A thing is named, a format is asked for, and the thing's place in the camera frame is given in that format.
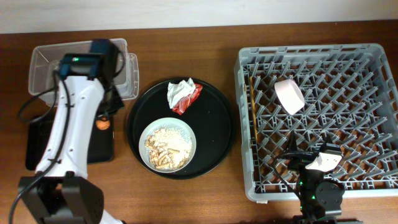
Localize round black serving tray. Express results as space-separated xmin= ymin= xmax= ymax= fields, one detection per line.
xmin=126 ymin=77 xmax=236 ymax=180

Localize orange carrot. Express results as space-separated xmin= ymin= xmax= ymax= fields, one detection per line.
xmin=95 ymin=118 xmax=111 ymax=131

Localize rice and food scraps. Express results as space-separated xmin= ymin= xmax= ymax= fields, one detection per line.
xmin=144 ymin=127 xmax=193 ymax=171

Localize white napkin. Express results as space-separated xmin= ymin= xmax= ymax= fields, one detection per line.
xmin=167 ymin=78 xmax=196 ymax=109

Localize red snack wrapper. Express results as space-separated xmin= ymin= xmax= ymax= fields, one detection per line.
xmin=172 ymin=83 xmax=203 ymax=115

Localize pink bowl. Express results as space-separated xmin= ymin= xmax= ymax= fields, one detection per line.
xmin=274 ymin=79 xmax=305 ymax=115

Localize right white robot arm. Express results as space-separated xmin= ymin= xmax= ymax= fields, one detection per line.
xmin=276 ymin=131 xmax=345 ymax=223

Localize wooden chopstick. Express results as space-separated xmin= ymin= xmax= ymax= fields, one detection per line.
xmin=249 ymin=77 xmax=257 ymax=128
xmin=251 ymin=93 xmax=258 ymax=143

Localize grey dishwasher rack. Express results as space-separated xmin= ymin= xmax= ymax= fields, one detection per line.
xmin=234 ymin=44 xmax=397 ymax=203

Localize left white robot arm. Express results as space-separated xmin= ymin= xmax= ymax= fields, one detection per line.
xmin=8 ymin=39 xmax=124 ymax=223

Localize clear plastic bin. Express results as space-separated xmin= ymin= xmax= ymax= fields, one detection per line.
xmin=28 ymin=39 xmax=139 ymax=106

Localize black rectangular tray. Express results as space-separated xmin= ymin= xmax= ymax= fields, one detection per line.
xmin=25 ymin=113 xmax=114 ymax=170

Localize grey plate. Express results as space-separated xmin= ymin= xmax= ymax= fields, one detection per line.
xmin=139 ymin=118 xmax=197 ymax=174

